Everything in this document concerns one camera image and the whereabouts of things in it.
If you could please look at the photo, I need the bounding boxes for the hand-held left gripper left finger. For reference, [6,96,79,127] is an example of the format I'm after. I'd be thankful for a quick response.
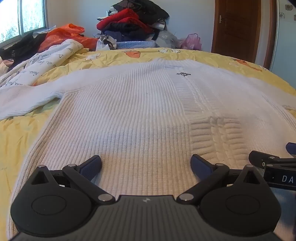
[28,155,116,205]

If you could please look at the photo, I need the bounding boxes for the orange plastic bag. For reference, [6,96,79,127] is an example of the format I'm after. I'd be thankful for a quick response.
[38,23,99,53]

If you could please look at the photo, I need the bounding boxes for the yellow printed quilt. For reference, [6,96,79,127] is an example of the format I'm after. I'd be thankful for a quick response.
[0,47,296,176]

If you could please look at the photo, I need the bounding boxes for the white printed blanket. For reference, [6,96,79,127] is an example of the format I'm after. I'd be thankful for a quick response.
[0,39,90,88]

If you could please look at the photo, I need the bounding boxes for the brown wooden door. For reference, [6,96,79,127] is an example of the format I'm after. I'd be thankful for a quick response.
[211,0,277,70]

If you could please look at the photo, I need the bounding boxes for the black garment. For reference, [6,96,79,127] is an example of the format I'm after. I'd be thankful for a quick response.
[110,0,171,24]

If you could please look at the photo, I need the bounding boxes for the crumpled patterned plastic bag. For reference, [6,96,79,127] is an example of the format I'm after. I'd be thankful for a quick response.
[95,35,118,52]

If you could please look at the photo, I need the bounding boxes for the light blue towel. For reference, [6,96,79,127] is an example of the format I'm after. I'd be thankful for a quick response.
[116,40,158,50]

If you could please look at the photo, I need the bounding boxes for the black cloth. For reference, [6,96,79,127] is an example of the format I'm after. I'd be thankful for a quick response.
[0,32,48,66]

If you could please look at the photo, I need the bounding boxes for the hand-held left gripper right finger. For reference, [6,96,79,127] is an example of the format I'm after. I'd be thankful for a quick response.
[177,153,269,205]

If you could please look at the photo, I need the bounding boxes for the dark navy garment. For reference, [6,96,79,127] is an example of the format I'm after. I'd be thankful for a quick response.
[102,23,154,42]

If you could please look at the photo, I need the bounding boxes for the red garment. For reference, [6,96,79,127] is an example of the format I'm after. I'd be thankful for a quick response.
[96,9,154,35]

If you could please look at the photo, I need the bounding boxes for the clear plastic bag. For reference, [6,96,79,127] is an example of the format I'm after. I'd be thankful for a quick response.
[154,30,183,49]

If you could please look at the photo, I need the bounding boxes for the white wardrobe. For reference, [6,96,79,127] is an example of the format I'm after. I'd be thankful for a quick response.
[269,0,296,88]

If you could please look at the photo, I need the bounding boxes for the white knit sweater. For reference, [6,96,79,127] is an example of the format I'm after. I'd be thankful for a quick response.
[0,59,296,239]

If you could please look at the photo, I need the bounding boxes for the window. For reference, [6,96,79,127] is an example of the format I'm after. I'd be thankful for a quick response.
[0,0,49,43]

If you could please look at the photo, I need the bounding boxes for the pink plastic bag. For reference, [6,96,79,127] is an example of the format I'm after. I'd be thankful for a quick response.
[180,34,202,51]

